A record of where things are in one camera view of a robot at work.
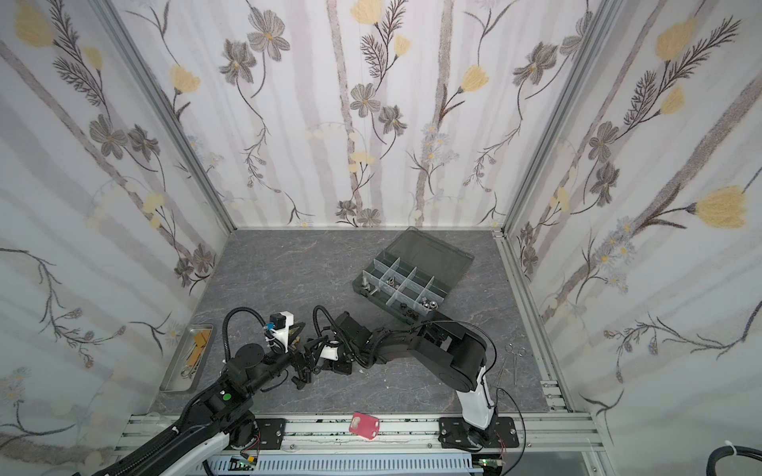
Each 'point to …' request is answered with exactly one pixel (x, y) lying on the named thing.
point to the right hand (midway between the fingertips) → (324, 354)
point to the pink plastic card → (364, 424)
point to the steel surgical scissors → (520, 352)
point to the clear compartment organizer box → (412, 278)
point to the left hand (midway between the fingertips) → (318, 331)
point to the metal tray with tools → (186, 364)
